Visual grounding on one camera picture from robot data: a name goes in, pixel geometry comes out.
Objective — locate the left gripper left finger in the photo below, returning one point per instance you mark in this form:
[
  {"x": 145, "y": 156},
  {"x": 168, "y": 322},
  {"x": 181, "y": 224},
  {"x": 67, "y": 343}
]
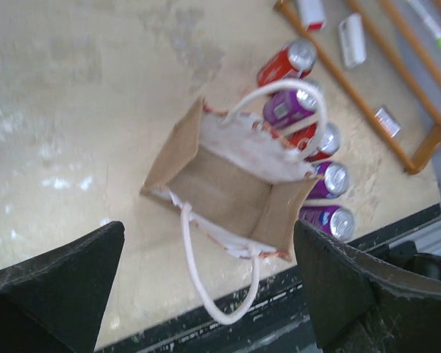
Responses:
[{"x": 55, "y": 302}]

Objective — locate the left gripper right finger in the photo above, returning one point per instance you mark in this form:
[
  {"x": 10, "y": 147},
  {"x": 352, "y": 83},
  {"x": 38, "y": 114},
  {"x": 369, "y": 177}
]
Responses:
[{"x": 359, "y": 303}]

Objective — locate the purple soda can front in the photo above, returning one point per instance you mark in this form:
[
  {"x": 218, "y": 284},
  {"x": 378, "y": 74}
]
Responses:
[{"x": 334, "y": 220}]

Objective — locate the purple soda can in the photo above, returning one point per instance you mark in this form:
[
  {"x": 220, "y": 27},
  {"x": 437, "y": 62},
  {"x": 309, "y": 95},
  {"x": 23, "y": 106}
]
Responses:
[
  {"x": 335, "y": 182},
  {"x": 334, "y": 220}
]

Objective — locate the patterned canvas tote bag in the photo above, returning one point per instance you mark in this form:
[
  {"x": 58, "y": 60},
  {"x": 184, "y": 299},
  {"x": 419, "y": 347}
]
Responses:
[{"x": 239, "y": 180}]

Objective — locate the purple Fanta can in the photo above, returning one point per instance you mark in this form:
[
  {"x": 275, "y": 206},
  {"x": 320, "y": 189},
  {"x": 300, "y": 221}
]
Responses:
[{"x": 287, "y": 107}]

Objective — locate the red cola can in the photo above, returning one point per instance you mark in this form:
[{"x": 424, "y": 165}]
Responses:
[{"x": 294, "y": 60}]

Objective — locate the red white flat packet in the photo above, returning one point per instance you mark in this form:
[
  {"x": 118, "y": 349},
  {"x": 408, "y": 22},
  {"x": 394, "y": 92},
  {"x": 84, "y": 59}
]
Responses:
[{"x": 387, "y": 121}]

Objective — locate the wooden tiered rack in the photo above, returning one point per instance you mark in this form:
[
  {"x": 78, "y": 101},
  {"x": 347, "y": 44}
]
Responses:
[{"x": 385, "y": 73}]

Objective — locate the green tipped white pen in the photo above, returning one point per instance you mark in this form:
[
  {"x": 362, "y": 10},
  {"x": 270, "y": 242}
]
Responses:
[{"x": 432, "y": 26}]

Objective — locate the white oblong case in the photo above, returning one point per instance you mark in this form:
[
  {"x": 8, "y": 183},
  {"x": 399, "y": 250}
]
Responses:
[{"x": 351, "y": 36}]

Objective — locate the white red small box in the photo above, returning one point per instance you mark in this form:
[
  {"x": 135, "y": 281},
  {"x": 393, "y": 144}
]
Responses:
[{"x": 312, "y": 14}]

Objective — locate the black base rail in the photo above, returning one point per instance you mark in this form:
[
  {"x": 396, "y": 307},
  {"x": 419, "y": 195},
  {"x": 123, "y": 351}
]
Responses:
[{"x": 279, "y": 319}]

